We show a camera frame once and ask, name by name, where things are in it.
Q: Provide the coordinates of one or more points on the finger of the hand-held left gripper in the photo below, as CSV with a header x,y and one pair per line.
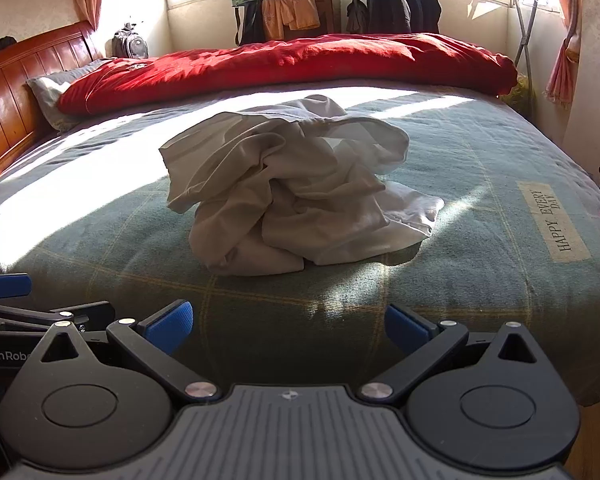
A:
x,y
5,286
55,315

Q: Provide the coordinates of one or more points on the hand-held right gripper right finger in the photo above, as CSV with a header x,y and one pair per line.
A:
x,y
405,330

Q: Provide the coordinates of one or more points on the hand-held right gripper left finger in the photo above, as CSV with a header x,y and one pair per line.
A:
x,y
170,329

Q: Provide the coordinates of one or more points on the white printed t-shirt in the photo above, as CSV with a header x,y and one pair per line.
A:
x,y
280,185

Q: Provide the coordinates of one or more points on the metal clothes drying rack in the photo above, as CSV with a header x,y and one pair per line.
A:
x,y
523,35

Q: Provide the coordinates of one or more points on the green plaid blanket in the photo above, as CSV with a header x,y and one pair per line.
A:
x,y
480,160

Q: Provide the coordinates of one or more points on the wooden headboard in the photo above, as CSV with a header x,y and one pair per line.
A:
x,y
10,95

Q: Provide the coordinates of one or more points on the grey pillow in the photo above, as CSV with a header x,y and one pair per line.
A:
x,y
45,90

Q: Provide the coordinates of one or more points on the small black cloth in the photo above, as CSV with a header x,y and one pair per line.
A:
x,y
1,44

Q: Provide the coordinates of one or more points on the yellow green cloth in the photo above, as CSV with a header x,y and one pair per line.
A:
x,y
515,92

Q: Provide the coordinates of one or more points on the grey backpack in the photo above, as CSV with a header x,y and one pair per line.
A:
x,y
129,42

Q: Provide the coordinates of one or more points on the red duvet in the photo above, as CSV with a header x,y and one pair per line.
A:
x,y
280,65

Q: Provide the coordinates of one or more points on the plain dark jacket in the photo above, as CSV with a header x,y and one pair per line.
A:
x,y
425,7

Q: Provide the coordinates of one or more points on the brown wooden cabinet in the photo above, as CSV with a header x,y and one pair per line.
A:
x,y
329,12

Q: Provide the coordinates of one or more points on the orange cloth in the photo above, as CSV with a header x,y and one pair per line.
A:
x,y
292,12

